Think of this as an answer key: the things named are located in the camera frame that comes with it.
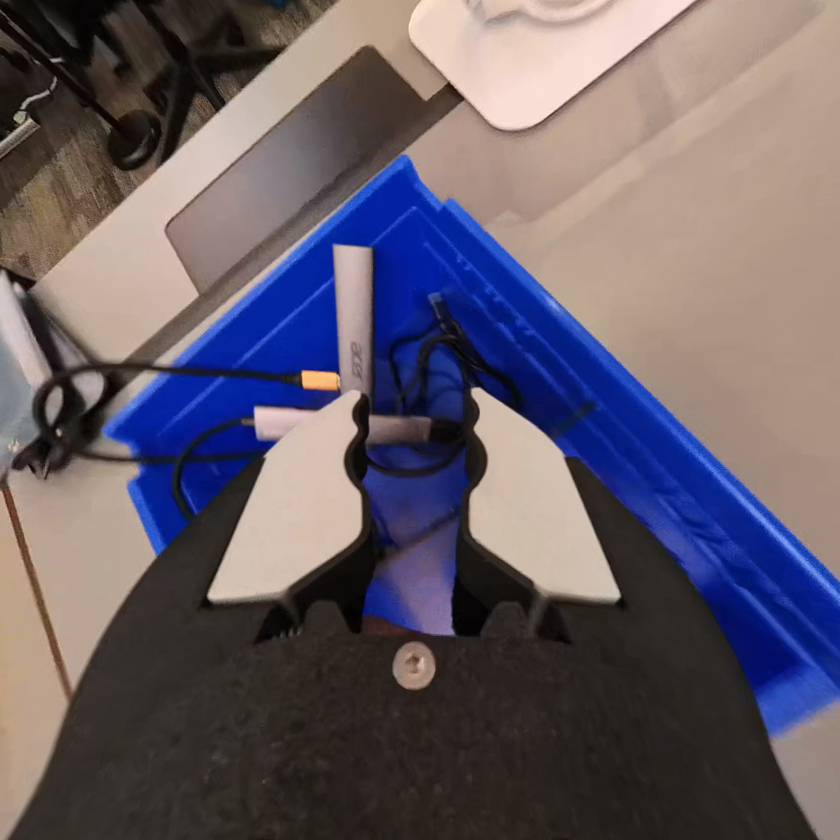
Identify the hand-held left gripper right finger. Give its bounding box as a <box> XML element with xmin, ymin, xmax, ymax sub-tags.
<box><xmin>457</xmin><ymin>390</ymin><xmax>620</xmax><ymax>634</ymax></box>

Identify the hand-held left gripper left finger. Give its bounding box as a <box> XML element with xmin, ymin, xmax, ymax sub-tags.
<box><xmin>208</xmin><ymin>392</ymin><xmax>375</xmax><ymax>628</ymax></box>

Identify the blue plastic bin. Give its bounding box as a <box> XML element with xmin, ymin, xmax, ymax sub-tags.
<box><xmin>103</xmin><ymin>155</ymin><xmax>840</xmax><ymax>736</ymax></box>

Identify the black cable gold plug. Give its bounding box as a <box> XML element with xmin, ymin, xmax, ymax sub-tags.
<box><xmin>29</xmin><ymin>364</ymin><xmax>342</xmax><ymax>519</ymax></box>

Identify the grey hub with cable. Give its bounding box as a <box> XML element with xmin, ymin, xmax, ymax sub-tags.
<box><xmin>331</xmin><ymin>246</ymin><xmax>519</xmax><ymax>480</ymax></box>

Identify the grey desk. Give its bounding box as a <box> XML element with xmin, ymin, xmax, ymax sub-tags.
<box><xmin>0</xmin><ymin>0</ymin><xmax>840</xmax><ymax>840</ymax></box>

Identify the grey pouch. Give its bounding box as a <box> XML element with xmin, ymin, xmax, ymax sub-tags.
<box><xmin>0</xmin><ymin>269</ymin><xmax>67</xmax><ymax>473</ymax></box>

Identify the black chair wheel base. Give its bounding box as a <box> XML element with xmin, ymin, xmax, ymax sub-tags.
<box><xmin>0</xmin><ymin>0</ymin><xmax>283</xmax><ymax>172</ymax></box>

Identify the white folding stand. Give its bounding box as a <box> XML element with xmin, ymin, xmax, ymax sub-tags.
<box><xmin>410</xmin><ymin>0</ymin><xmax>697</xmax><ymax>132</ymax></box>

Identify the dark desk cable flap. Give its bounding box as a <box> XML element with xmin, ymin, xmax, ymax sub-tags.
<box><xmin>164</xmin><ymin>46</ymin><xmax>460</xmax><ymax>292</ymax></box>

